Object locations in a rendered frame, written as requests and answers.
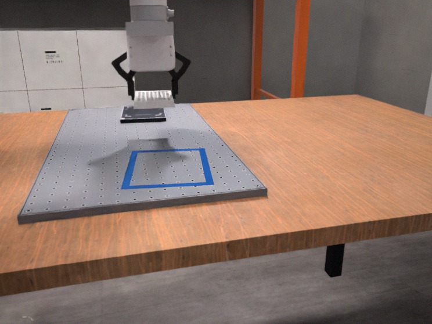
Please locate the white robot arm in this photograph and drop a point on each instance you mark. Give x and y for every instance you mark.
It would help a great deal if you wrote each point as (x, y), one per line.
(149, 20)

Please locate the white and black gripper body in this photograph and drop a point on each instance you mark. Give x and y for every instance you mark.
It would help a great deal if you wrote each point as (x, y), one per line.
(150, 53)

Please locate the blue tape square outline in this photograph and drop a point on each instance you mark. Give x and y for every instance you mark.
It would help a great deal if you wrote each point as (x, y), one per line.
(132, 160)

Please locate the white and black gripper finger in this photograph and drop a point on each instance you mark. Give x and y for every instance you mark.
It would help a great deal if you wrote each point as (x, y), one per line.
(177, 75)
(127, 76)

